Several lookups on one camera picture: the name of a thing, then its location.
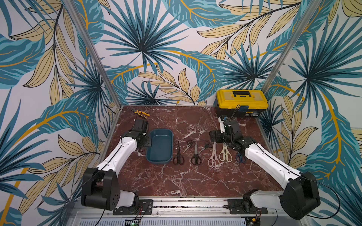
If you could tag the beige handled scissors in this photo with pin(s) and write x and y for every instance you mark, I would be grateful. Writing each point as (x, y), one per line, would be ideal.
(213, 161)

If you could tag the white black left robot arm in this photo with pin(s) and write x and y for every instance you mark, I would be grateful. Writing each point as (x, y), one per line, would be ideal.
(100, 188)

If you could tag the small grey scissors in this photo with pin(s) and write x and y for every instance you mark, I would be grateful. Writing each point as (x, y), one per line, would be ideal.
(190, 143)

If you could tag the yellow black plastic toolbox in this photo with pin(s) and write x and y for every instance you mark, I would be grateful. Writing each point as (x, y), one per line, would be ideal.
(240, 103)

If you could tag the white handled scissors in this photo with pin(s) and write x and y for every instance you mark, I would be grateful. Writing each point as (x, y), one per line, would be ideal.
(225, 155)

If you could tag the aluminium mounting rail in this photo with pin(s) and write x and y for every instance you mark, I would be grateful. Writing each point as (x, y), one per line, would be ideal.
(181, 211)

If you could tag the black handled scissors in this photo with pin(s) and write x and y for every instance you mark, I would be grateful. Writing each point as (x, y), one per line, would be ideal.
(178, 159)

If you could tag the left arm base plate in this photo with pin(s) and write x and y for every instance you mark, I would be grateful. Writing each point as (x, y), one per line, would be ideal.
(140, 207)

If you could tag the blue handled scissors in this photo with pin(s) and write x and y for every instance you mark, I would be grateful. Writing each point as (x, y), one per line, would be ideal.
(240, 158)

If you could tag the teal plastic storage box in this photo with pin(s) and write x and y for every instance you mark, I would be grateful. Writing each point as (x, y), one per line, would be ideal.
(161, 150)

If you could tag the black scissors long blades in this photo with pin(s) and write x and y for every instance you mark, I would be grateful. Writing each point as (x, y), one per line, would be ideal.
(196, 160)

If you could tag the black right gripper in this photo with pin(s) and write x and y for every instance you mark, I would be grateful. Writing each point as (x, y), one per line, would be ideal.
(214, 136)

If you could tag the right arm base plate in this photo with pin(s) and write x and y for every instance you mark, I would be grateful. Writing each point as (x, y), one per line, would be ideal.
(241, 206)

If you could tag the yellow handled pliers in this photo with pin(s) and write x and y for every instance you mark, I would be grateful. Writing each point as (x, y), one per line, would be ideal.
(141, 113)

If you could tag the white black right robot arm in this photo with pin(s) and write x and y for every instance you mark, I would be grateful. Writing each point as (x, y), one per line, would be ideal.
(300, 194)

